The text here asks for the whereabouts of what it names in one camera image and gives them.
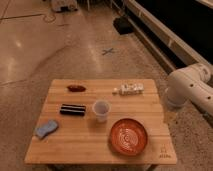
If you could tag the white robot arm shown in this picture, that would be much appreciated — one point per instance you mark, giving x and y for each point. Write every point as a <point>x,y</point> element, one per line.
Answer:
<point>190,83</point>

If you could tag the white plastic bottle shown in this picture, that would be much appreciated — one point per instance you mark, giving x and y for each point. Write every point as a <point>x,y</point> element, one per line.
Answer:
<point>128,89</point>

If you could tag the clear plastic cup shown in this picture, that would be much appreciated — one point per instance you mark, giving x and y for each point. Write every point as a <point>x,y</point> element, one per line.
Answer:
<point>101,109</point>

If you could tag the wooden table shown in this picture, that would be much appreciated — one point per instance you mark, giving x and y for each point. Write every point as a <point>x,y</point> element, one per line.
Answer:
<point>86,111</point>

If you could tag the black striped rectangular block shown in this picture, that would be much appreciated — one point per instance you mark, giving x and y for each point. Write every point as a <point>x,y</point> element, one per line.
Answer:
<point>77,110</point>

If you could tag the orange ribbed plate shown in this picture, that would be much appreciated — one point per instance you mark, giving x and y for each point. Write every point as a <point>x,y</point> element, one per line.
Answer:
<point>128,137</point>

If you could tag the black bag on floor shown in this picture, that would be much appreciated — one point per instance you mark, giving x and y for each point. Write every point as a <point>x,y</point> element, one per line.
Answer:
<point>122,26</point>

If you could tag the grey equipment on floor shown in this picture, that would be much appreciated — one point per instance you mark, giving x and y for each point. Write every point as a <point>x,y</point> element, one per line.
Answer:
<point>60,5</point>

